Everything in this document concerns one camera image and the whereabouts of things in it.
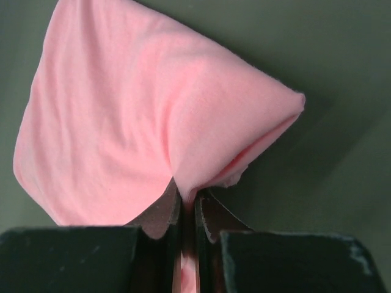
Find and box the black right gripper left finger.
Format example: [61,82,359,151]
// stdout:
[1,182,182,292]

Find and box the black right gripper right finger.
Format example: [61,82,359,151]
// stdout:
[194,190,386,293]

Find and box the pink t-shirt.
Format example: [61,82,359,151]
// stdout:
[12,0,306,293]

